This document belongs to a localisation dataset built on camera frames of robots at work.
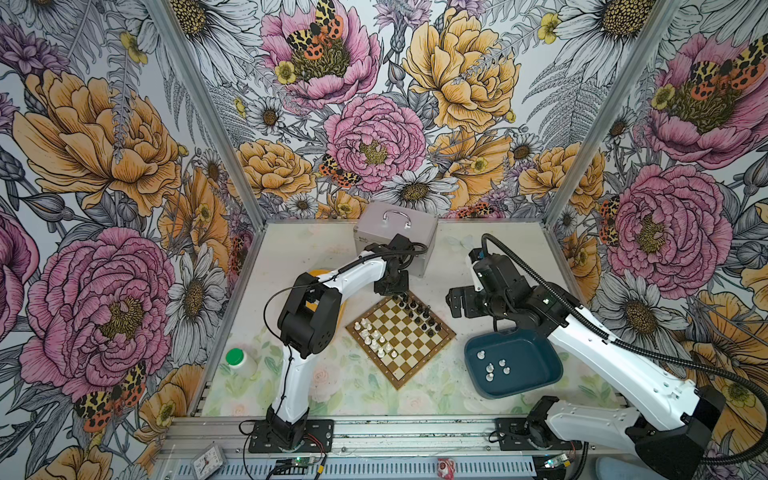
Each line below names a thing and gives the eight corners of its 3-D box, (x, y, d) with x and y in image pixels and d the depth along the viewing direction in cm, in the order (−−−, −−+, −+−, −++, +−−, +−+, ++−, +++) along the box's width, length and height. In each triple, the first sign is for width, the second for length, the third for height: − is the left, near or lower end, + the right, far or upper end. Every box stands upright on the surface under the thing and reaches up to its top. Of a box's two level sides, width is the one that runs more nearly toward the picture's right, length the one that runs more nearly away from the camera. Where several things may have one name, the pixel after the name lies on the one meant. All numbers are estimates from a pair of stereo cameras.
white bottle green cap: (237, 378, 85) (222, 365, 77) (242, 362, 88) (228, 348, 80) (254, 378, 85) (241, 365, 77) (259, 362, 88) (246, 348, 80)
